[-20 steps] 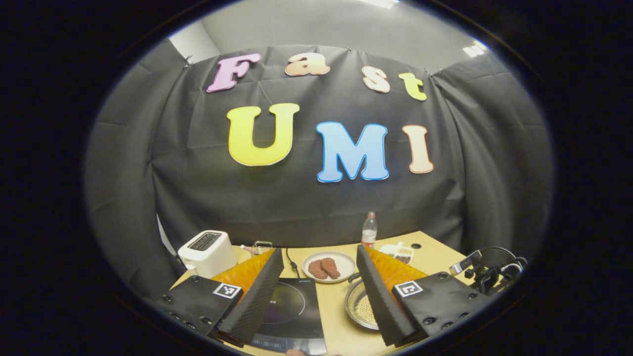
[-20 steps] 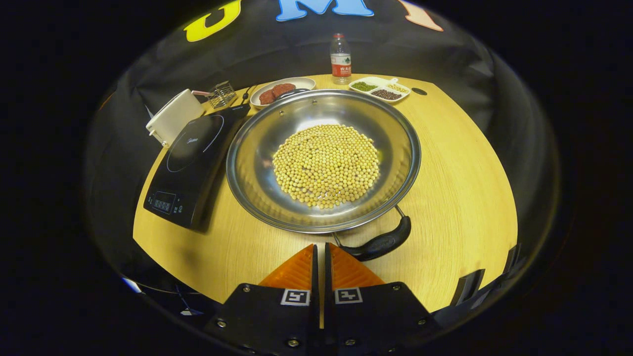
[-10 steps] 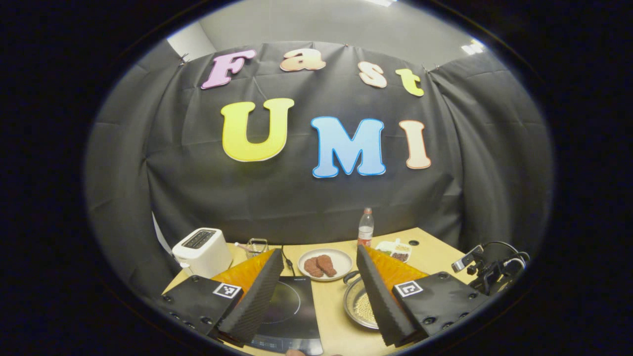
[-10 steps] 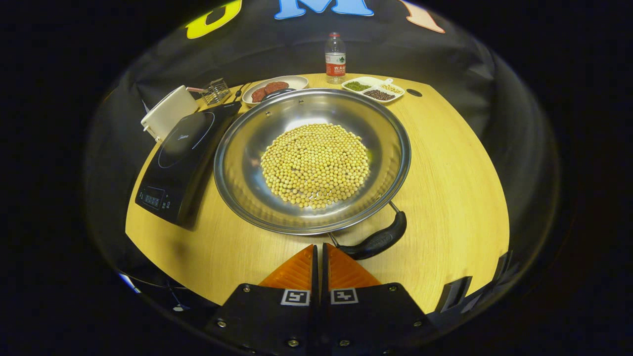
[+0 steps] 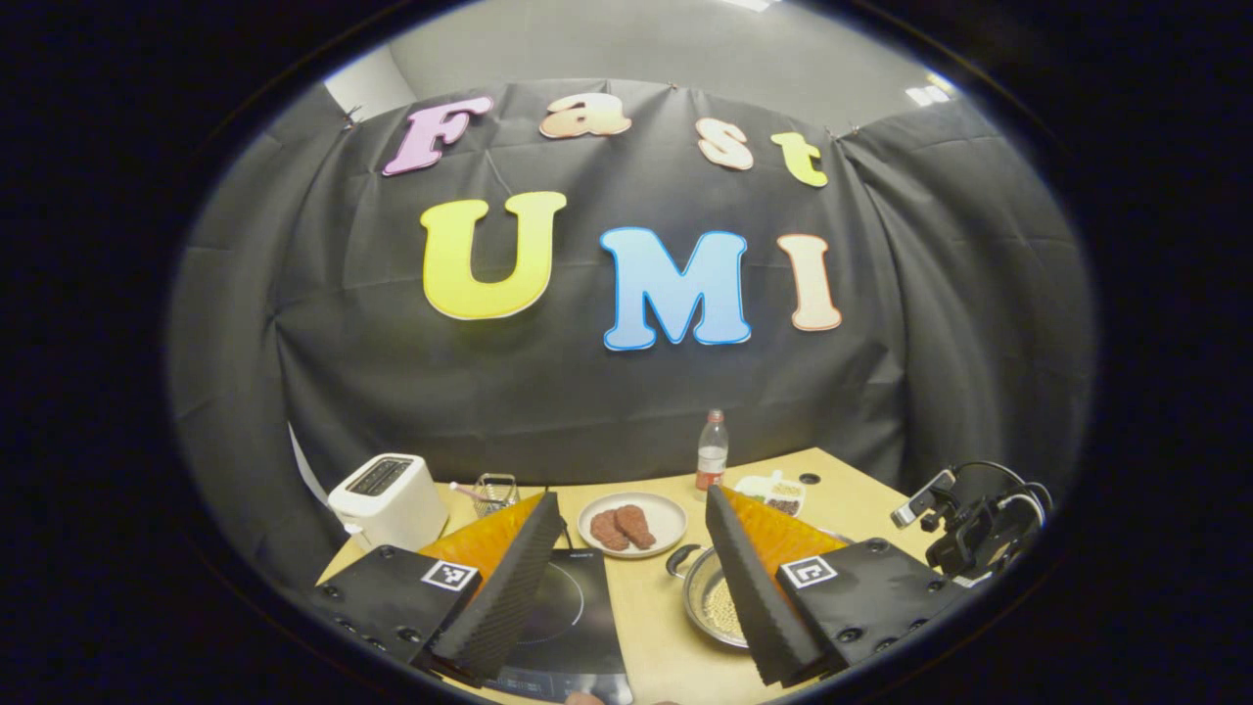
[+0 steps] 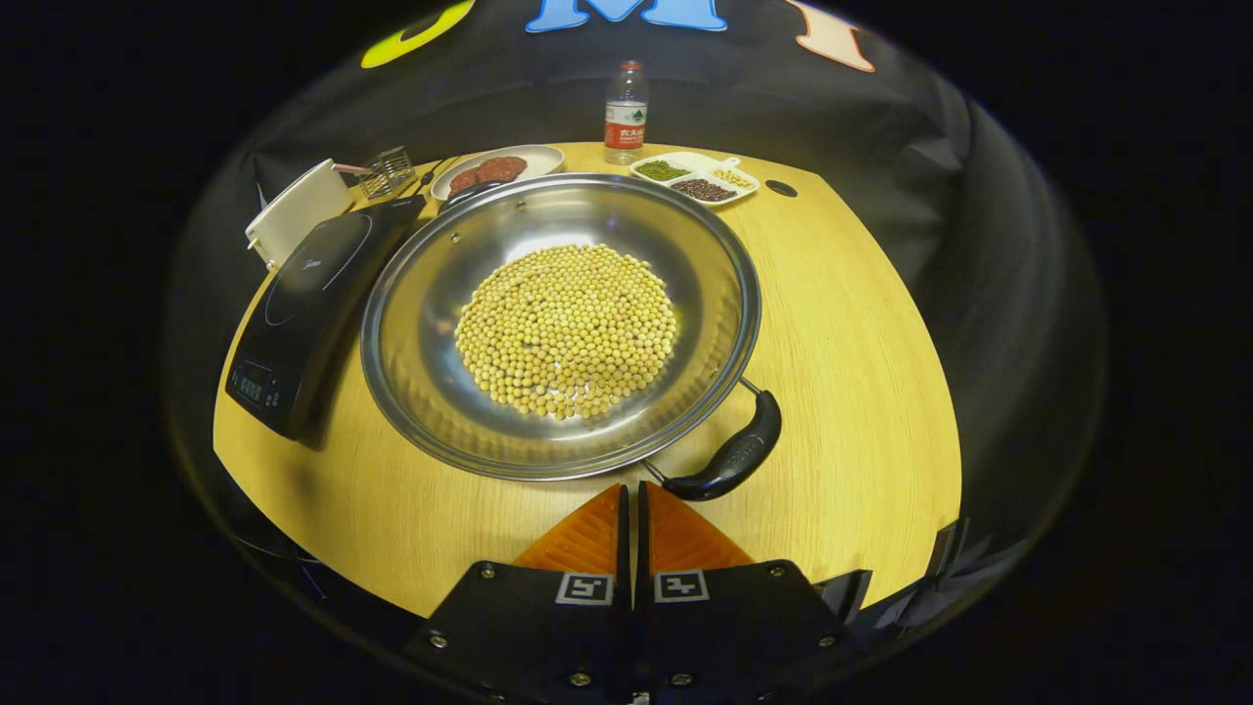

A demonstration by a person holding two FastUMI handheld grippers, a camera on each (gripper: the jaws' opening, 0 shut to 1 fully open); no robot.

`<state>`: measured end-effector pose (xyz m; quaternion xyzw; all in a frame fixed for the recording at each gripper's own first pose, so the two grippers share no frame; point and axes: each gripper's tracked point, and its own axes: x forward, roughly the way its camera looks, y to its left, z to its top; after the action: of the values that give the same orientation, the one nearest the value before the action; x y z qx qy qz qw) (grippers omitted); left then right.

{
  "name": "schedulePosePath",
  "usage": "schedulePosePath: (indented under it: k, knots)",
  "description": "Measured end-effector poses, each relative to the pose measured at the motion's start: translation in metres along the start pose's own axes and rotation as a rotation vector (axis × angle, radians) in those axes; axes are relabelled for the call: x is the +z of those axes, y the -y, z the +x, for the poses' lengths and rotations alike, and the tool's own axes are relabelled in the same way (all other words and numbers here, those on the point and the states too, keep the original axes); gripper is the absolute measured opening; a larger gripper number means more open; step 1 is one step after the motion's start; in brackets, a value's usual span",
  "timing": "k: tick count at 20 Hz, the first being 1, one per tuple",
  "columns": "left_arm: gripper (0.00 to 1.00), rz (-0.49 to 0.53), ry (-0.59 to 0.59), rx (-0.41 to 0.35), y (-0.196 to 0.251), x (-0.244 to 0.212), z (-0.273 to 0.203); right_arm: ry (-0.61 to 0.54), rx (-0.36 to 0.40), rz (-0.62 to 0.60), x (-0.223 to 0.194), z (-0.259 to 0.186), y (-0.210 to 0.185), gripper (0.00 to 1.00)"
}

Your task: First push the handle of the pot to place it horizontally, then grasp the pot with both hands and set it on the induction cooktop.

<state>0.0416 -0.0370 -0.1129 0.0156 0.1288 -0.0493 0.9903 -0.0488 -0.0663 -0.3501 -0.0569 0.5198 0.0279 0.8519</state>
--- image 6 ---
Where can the round white plate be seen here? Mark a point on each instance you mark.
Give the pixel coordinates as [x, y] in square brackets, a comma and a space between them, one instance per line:
[543, 157]

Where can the clear plastic water bottle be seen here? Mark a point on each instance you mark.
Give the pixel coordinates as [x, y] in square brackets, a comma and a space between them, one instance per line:
[626, 117]

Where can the black induction cooktop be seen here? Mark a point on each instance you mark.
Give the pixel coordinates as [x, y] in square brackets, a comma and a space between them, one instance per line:
[303, 313]

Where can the pile of soybeans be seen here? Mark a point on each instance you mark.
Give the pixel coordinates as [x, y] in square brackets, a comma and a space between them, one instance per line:
[568, 328]

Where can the pile of pale yellow beans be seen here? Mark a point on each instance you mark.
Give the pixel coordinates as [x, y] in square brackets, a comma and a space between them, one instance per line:
[734, 178]

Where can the white toaster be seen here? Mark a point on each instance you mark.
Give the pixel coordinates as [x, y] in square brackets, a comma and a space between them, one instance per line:
[299, 211]

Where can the white divided dish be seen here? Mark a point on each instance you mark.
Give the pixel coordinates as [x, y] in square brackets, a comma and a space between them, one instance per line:
[697, 163]

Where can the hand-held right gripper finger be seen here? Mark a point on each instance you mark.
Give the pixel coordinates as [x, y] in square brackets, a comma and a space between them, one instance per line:
[643, 543]
[624, 543]

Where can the red white striped straw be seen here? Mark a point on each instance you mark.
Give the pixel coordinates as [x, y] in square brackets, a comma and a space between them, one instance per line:
[350, 169]

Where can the pile of dark red beans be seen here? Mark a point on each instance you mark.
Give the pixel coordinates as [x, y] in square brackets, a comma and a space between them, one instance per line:
[703, 190]

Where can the stainless steel pot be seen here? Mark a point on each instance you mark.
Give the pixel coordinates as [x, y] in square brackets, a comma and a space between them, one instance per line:
[431, 323]

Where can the red meat steak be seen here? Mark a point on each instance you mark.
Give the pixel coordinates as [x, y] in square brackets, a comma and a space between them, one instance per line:
[501, 168]
[466, 180]

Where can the pile of green beans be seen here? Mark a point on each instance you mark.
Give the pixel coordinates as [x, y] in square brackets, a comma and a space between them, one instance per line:
[663, 170]

